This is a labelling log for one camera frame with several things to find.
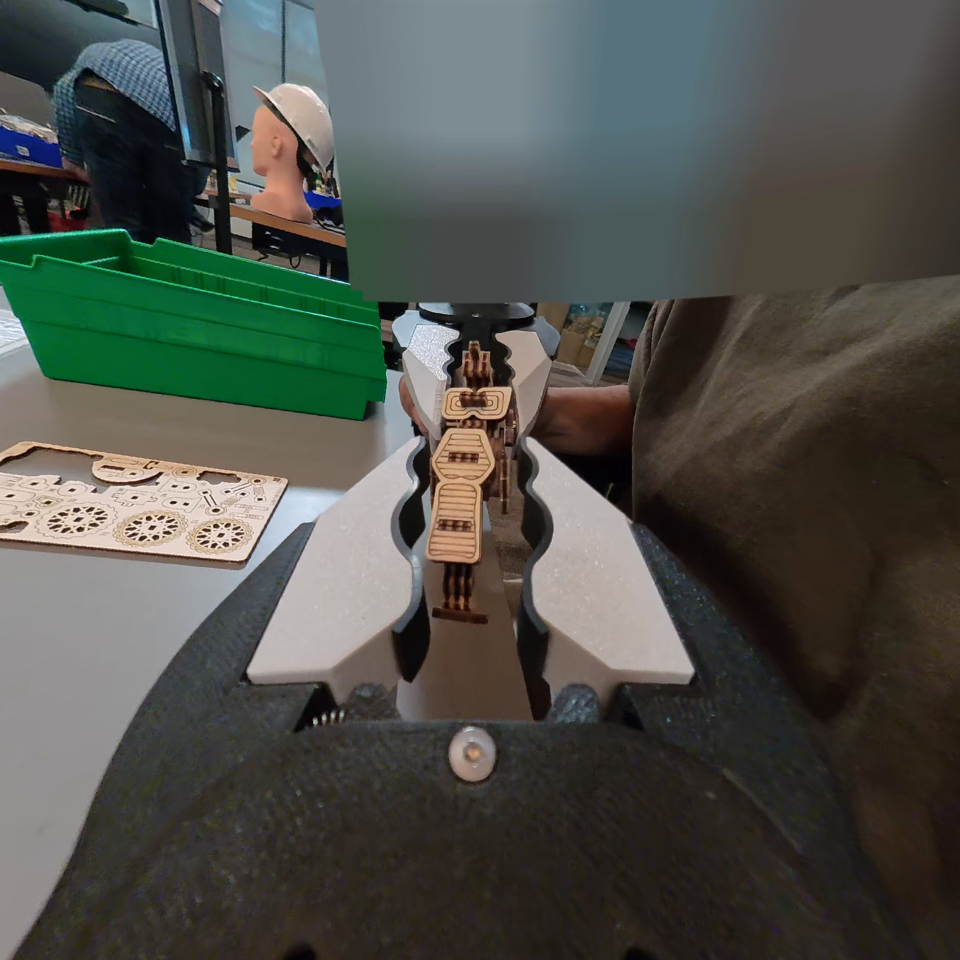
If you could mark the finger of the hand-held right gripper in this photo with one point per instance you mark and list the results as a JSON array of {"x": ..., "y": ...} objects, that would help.
[
  {"x": 427, "y": 367},
  {"x": 529, "y": 375}
]

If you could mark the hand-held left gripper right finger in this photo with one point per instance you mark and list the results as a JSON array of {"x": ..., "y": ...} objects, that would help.
[{"x": 607, "y": 592}]

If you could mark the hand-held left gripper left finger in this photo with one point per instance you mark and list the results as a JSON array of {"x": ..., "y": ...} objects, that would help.
[{"x": 337, "y": 592}]

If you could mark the wooden model assembly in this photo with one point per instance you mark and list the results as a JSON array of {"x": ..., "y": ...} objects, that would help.
[{"x": 459, "y": 510}]

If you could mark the person's right forearm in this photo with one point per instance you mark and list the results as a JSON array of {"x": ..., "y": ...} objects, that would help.
[{"x": 585, "y": 420}]

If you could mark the grey desk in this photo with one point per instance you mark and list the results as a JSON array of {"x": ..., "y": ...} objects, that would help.
[{"x": 112, "y": 637}]

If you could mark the person's right hand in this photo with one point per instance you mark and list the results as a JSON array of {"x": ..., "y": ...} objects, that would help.
[{"x": 409, "y": 409}]

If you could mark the wooden puzzle sheet with wheels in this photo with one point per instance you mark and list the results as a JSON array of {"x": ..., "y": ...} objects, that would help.
[{"x": 187, "y": 487}]

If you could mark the wooden background table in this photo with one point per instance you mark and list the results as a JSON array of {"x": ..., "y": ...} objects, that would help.
[{"x": 300, "y": 225}]

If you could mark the person's brown shirt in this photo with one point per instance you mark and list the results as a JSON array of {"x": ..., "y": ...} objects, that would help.
[{"x": 787, "y": 487}]

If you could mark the green plastic bin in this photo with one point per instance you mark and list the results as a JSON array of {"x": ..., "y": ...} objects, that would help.
[{"x": 187, "y": 330}]

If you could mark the mannequin head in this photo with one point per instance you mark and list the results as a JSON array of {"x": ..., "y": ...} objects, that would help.
[{"x": 274, "y": 172}]

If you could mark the white hard hat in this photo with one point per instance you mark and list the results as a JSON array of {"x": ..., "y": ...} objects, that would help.
[{"x": 304, "y": 116}]

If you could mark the black stand pole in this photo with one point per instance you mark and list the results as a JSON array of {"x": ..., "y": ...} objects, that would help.
[{"x": 220, "y": 165}]

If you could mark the grey display board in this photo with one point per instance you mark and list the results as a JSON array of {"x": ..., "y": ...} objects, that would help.
[{"x": 195, "y": 75}]

